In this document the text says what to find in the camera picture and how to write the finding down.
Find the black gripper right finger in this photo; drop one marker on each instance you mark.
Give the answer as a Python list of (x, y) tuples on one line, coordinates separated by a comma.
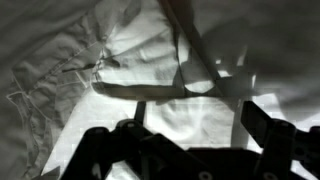
[(286, 150)]

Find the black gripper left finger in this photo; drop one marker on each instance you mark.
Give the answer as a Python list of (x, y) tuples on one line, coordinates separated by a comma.
[(100, 150)]

